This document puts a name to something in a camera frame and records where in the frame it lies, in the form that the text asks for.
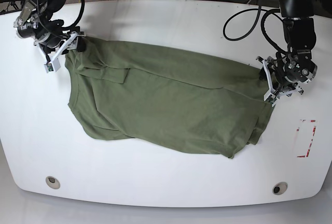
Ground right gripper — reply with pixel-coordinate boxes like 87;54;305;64
33;25;87;53

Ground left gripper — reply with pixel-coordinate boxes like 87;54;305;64
259;55;317;92

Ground green T-shirt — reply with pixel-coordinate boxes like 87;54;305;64
65;37;273;158

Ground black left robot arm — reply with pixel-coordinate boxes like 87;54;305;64
223;0;317;97

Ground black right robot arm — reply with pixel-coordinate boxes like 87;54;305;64
13;0;85;53

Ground red tape rectangle marking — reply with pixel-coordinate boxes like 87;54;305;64
293;119;317;158

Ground black tripod stand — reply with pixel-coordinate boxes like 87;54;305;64
1;0;27;15

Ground right grey table grommet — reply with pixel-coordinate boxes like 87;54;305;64
272;182;288;195

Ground grey table grommet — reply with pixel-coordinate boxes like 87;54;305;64
272;182;288;195
46;176;61;190

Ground left grey table grommet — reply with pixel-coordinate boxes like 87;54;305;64
46;176;61;190

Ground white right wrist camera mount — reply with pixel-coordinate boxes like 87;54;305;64
37;31;86;73

